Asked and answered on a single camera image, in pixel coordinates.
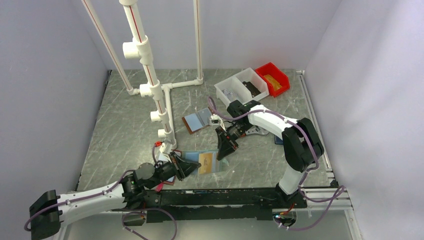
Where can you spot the grey parts in bin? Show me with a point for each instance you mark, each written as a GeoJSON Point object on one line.
{"type": "Point", "coordinates": [230, 95]}

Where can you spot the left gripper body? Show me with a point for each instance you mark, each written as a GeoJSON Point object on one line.
{"type": "Point", "coordinates": [165, 171]}

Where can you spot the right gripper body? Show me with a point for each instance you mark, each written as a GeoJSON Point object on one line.
{"type": "Point", "coordinates": [236, 130]}

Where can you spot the red handled adjustable wrench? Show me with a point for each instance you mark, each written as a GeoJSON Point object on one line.
{"type": "Point", "coordinates": [256, 130]}

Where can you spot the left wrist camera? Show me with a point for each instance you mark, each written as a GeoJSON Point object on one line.
{"type": "Point", "coordinates": [162, 150]}

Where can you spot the yellow item in red bin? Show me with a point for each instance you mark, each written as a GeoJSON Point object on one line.
{"type": "Point", "coordinates": [275, 84]}

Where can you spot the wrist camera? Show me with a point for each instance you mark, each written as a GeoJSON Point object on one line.
{"type": "Point", "coordinates": [162, 150]}
{"type": "Point", "coordinates": [216, 120]}

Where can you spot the red card holder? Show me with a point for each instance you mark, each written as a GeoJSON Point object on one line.
{"type": "Point", "coordinates": [169, 180]}

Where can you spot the white pvc pipe frame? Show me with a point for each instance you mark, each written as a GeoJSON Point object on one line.
{"type": "Point", "coordinates": [139, 48]}

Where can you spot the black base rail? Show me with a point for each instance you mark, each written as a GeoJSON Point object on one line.
{"type": "Point", "coordinates": [219, 204]}

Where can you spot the brown card holder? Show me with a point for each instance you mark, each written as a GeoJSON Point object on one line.
{"type": "Point", "coordinates": [197, 121]}

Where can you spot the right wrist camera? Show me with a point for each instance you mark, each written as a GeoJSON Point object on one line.
{"type": "Point", "coordinates": [216, 120]}

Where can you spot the red plastic bin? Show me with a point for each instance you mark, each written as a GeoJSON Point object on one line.
{"type": "Point", "coordinates": [282, 78]}

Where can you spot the white divided bin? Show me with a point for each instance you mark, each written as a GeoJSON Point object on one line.
{"type": "Point", "coordinates": [235, 83]}

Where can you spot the navy blue card holder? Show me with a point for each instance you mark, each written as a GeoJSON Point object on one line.
{"type": "Point", "coordinates": [278, 141]}

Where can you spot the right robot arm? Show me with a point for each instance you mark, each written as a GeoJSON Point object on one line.
{"type": "Point", "coordinates": [301, 144]}

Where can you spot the black part in bin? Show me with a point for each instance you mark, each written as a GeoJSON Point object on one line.
{"type": "Point", "coordinates": [254, 91]}

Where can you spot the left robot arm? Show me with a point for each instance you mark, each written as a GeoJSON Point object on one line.
{"type": "Point", "coordinates": [51, 211]}

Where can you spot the orange credit card in holder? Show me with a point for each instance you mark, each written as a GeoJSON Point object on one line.
{"type": "Point", "coordinates": [207, 162]}

